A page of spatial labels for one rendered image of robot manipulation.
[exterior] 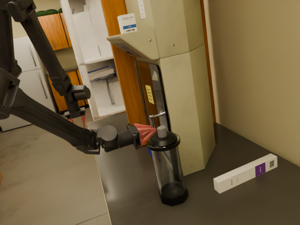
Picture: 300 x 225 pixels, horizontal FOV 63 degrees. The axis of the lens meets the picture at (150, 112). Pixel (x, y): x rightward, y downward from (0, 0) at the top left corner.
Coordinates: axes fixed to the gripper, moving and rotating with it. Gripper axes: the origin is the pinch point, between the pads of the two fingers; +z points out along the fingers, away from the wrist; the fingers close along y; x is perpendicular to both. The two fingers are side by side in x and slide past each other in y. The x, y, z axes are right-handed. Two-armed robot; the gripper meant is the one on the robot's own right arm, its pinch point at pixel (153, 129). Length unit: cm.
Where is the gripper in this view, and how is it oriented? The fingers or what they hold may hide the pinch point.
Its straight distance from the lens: 94.4
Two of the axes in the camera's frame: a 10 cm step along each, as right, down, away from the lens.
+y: -3.4, -3.7, 8.7
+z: 9.3, -2.8, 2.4
